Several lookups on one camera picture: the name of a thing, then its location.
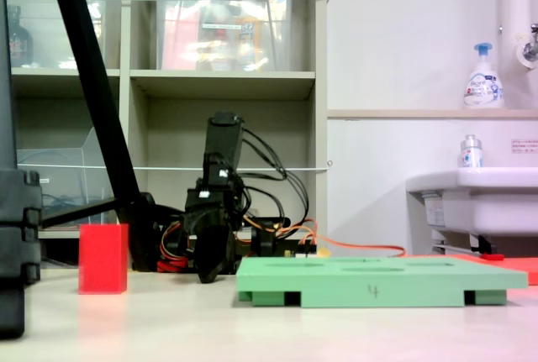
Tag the white blue pump bottle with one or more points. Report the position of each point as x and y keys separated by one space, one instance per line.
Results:
x=483 y=85

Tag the clear bin with packages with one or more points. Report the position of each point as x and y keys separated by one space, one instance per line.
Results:
x=223 y=30

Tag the red square block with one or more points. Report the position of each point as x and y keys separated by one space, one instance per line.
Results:
x=103 y=259

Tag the small clear sanitizer bottle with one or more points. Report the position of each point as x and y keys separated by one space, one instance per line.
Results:
x=471 y=154

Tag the small red flat piece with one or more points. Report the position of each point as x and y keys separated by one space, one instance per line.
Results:
x=492 y=257

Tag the green shape sorter board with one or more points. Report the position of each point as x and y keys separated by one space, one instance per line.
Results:
x=357 y=284

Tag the clear plastic storage bin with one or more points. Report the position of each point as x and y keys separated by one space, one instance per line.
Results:
x=46 y=34

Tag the clear slanted plastic bin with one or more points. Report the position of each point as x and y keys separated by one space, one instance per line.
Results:
x=63 y=177

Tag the white sink basin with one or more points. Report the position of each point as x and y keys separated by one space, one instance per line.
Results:
x=487 y=202

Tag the dark glass bottle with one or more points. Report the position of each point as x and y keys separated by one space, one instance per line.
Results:
x=19 y=43

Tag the black tripod leg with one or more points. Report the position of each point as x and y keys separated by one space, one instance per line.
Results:
x=92 y=80

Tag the beige shelf unit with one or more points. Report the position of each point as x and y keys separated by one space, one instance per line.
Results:
x=223 y=85

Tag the black round motor part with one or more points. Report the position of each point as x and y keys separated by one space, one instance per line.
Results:
x=265 y=240

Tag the flat orange block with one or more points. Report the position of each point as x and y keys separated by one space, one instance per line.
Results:
x=523 y=267

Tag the metal wall faucet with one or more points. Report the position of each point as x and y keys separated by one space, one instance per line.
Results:
x=529 y=49

